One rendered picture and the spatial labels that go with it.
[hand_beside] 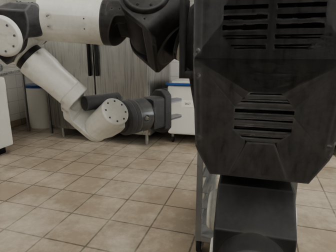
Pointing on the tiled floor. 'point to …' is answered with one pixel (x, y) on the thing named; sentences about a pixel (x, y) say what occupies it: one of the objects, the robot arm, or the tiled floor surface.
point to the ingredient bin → (182, 108)
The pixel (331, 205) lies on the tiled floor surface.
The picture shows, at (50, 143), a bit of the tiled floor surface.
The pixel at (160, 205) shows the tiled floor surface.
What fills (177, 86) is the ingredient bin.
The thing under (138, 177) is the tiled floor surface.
